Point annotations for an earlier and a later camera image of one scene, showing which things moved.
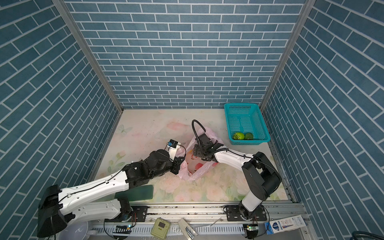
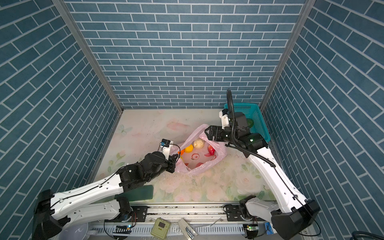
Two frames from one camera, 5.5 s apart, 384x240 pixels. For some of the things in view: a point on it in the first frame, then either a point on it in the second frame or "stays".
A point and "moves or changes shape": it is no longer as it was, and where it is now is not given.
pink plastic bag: (192, 165) moves or changes shape
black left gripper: (177, 162) stays
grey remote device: (189, 231) stays
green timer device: (160, 228) stays
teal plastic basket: (246, 118) stays
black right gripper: (197, 150) → (218, 136)
